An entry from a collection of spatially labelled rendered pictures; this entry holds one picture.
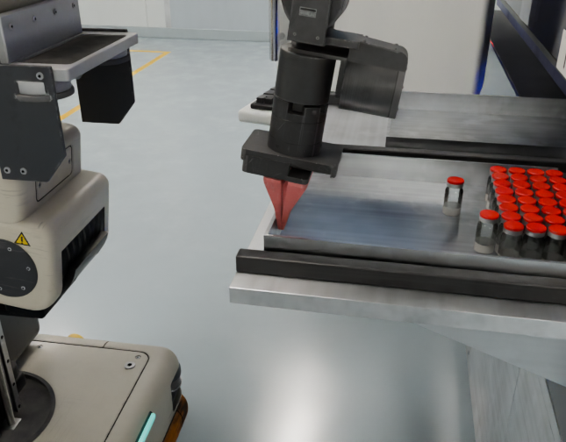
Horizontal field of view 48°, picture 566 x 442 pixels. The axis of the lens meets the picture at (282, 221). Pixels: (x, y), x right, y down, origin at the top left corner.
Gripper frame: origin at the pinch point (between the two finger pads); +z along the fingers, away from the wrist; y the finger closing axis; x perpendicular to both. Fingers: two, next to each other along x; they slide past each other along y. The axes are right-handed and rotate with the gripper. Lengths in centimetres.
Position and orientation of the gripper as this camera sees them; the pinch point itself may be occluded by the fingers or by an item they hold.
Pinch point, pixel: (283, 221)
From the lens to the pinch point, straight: 71.9
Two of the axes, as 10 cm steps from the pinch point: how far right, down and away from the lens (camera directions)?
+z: -1.3, 8.7, 4.7
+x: 1.9, -4.5, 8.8
